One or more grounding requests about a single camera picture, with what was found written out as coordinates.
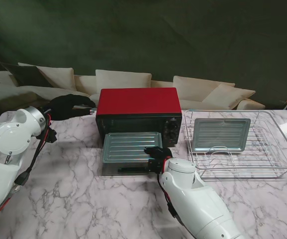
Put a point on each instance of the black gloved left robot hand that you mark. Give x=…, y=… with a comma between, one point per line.
x=63, y=107

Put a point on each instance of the ribbed metal baking tray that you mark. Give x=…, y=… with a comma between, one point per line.
x=125, y=147
x=220, y=134

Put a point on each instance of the red black toaster oven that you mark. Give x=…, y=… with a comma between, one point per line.
x=138, y=99

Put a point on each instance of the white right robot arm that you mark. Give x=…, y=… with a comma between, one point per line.
x=198, y=199

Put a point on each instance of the black oven knob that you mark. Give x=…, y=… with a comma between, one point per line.
x=172, y=135
x=172, y=127

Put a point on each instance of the long beige sofa cushion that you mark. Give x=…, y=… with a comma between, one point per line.
x=46, y=91

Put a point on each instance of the small beige sofa cushion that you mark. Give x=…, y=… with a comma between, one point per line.
x=95, y=97

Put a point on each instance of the dark brown sofa cushion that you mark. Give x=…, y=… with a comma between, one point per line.
x=26, y=76

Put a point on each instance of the beige sofa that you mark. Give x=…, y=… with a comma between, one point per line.
x=163, y=83

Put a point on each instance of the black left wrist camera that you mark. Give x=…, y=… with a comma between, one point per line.
x=52, y=135

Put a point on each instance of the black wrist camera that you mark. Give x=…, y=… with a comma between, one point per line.
x=155, y=166
x=52, y=135

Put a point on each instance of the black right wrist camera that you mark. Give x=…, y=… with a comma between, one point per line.
x=155, y=166

